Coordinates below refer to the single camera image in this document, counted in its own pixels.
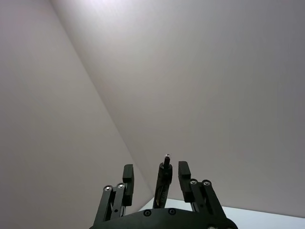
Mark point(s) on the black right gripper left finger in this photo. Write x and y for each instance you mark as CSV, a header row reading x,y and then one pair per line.
x,y
128,181

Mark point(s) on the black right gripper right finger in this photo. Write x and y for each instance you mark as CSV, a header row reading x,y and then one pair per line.
x,y
184,181

